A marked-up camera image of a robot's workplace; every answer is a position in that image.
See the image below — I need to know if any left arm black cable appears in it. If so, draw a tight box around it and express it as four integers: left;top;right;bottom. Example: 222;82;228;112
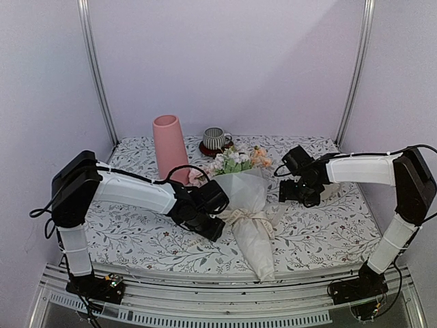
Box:
29;164;212;240

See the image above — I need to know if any aluminium front rail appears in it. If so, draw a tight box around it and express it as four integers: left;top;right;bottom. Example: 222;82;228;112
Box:
29;262;424;328

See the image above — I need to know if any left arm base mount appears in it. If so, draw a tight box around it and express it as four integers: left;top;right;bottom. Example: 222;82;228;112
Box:
66;273;126;305

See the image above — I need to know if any aluminium frame post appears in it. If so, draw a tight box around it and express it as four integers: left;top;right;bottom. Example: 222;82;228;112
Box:
335;0;376;148
77;0;119;147

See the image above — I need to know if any striped grey ceramic cup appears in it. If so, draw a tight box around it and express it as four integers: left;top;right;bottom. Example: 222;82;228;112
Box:
202;127;232;150

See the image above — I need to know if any cream printed ribbon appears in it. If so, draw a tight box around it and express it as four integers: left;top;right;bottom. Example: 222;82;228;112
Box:
218;206;286;240

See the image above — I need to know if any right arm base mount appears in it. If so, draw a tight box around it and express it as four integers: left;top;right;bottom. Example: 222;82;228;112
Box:
327;262;389;305

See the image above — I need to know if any cream white mug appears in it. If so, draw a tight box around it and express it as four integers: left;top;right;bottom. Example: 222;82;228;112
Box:
320;183;341;201

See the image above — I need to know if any pink tall vase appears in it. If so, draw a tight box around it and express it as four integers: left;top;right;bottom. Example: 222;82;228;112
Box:
153;115;188;180

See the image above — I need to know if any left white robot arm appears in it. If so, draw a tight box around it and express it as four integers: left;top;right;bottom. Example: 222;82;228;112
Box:
50;150;229;297

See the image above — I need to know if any floral patterned table mat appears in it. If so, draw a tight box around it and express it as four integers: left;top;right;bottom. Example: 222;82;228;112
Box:
85;136;381;276

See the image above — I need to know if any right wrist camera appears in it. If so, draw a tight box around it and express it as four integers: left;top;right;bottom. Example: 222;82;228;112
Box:
281;146;314;175

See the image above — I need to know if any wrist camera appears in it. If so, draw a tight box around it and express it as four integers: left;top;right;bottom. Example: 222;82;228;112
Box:
195;180;229;215
281;146;314;175

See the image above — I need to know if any right aluminium frame post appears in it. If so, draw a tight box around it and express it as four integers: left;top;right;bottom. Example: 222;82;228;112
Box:
335;0;376;148

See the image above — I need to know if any left aluminium frame post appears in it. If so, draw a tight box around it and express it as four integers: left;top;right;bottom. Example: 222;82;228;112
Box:
77;0;119;147

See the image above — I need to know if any dark red saucer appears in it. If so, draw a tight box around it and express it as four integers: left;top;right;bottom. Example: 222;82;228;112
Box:
199;137;234;158

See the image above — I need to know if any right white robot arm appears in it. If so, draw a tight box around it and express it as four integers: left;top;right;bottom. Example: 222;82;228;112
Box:
279;146;436;298

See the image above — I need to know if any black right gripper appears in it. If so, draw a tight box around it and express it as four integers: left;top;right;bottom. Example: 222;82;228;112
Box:
279;177;320;205

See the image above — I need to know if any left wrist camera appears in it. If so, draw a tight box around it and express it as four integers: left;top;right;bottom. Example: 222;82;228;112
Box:
195;180;229;215

